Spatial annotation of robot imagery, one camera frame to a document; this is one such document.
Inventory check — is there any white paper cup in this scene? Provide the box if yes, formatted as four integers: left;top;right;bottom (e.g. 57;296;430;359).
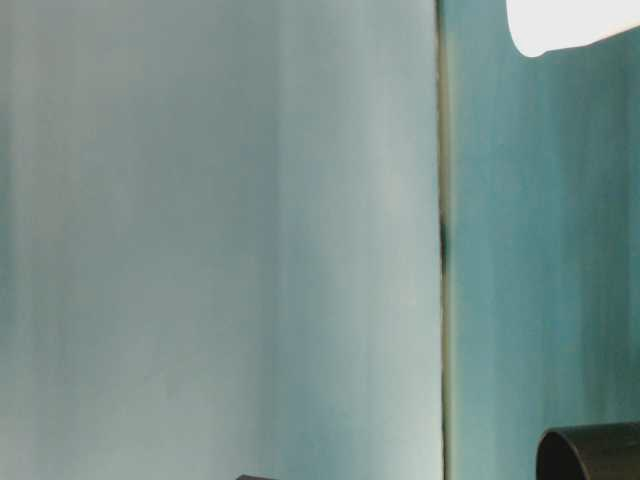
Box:
505;0;640;58

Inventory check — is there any black cup holder red handle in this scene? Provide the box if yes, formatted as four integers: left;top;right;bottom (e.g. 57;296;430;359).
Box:
535;422;640;480

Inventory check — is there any blue-green table cloth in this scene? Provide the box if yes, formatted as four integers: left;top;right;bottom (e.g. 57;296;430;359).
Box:
439;0;640;480

